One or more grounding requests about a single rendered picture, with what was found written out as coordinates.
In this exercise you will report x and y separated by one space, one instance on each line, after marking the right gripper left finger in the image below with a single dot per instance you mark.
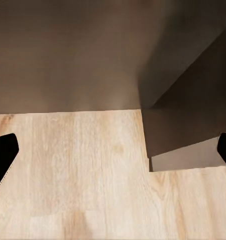
9 148

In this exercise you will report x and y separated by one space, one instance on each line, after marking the fridge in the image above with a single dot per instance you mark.
183 128

